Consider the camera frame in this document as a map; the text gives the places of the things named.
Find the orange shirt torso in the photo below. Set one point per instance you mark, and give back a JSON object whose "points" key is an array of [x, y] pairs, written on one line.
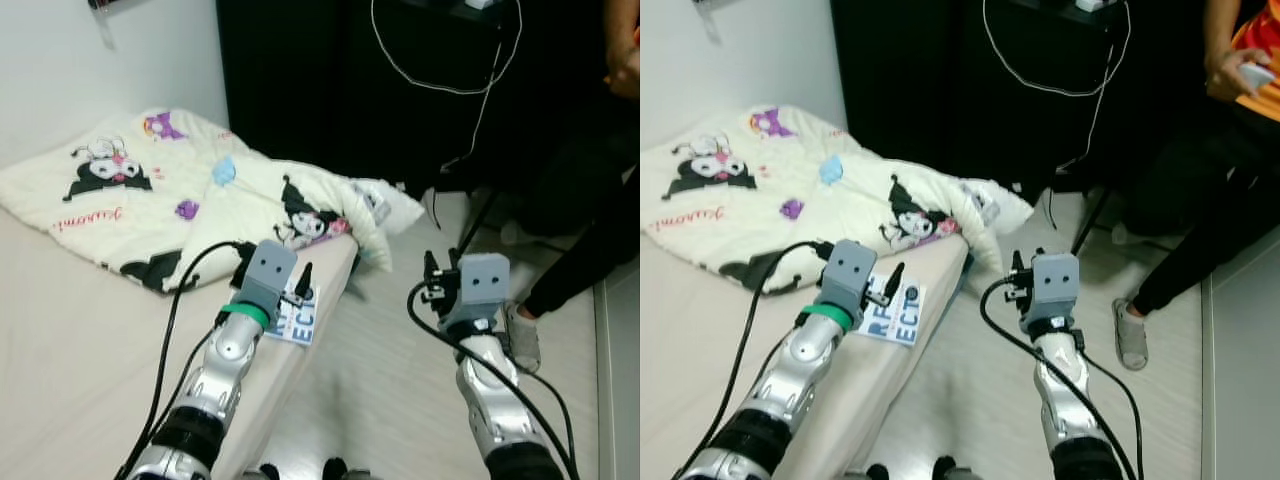
{"points": [[1268, 40]]}

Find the robot leg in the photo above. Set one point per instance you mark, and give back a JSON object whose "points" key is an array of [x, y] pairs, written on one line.
{"points": [[877, 472], [947, 470], [268, 472], [333, 470]]}

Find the white power adapter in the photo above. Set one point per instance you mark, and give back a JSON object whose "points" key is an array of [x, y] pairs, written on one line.
{"points": [[1092, 5], [480, 4]]}

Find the white socked foot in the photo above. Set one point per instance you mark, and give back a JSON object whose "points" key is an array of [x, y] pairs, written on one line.
{"points": [[1128, 234], [520, 233]]}

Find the black metal chair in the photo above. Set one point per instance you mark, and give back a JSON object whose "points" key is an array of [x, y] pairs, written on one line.
{"points": [[476, 222], [1092, 220]]}

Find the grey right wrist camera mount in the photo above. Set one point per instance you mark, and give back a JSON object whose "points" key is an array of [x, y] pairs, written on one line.
{"points": [[483, 285], [1055, 285]]}

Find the bed with cream sheet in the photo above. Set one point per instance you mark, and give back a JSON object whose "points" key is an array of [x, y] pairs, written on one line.
{"points": [[700, 350], [80, 350]]}

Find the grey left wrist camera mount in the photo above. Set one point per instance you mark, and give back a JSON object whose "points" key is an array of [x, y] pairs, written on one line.
{"points": [[850, 270], [270, 270]]}

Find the robot left leg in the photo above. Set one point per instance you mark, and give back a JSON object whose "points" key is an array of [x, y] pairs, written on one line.
{"points": [[268, 472], [877, 472]]}

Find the white book blue lettering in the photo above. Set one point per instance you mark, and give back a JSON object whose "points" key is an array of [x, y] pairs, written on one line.
{"points": [[900, 325], [300, 325]]}

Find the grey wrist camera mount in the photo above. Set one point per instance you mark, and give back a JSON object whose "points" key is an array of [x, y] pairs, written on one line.
{"points": [[850, 270], [483, 285], [270, 270], [1055, 285]]}

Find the grey slipper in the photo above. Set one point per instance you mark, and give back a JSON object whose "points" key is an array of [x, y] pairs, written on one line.
{"points": [[522, 340], [1132, 335]]}

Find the cream cartoon print blanket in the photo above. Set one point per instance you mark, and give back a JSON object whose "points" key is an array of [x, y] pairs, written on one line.
{"points": [[850, 195], [240, 195]]}

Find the person bare hand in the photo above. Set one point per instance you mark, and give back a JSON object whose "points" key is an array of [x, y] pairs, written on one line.
{"points": [[1225, 72], [625, 72]]}

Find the white phone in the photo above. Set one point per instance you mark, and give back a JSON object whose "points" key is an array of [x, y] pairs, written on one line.
{"points": [[1262, 78]]}

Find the person bare forearm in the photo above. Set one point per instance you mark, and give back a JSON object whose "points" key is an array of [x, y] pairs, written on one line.
{"points": [[1225, 25], [625, 22]]}

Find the person black trousered legs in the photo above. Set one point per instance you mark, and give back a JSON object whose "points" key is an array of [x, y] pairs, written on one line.
{"points": [[1200, 200], [590, 180]]}

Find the robot right leg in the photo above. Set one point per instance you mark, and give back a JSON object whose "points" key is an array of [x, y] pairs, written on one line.
{"points": [[333, 470], [947, 470]]}

